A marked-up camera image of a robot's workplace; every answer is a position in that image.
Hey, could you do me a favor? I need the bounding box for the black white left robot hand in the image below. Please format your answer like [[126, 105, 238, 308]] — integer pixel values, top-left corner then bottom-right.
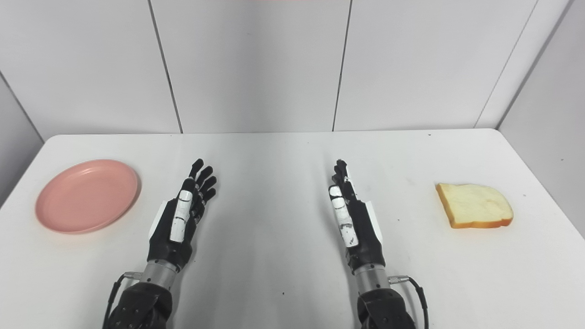
[[147, 159, 218, 273]]

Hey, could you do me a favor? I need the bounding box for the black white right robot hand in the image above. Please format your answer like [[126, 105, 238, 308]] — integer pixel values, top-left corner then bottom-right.
[[328, 159, 387, 275]]

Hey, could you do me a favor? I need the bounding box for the slice of white bread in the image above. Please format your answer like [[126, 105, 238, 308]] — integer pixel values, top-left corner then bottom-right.
[[435, 183, 514, 229]]

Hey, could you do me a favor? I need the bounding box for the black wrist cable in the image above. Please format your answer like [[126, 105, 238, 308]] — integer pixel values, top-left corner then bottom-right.
[[388, 274, 430, 329], [103, 271, 143, 329]]

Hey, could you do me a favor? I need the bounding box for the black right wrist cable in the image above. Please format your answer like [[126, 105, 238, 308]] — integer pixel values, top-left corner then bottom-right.
[[388, 274, 430, 329]]

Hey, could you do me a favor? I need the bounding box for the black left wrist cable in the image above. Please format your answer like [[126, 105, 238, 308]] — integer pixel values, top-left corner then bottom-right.
[[103, 271, 143, 329]]

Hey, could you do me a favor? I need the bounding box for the pink round plate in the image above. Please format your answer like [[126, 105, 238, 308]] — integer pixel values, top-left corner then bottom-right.
[[35, 159, 142, 235]]

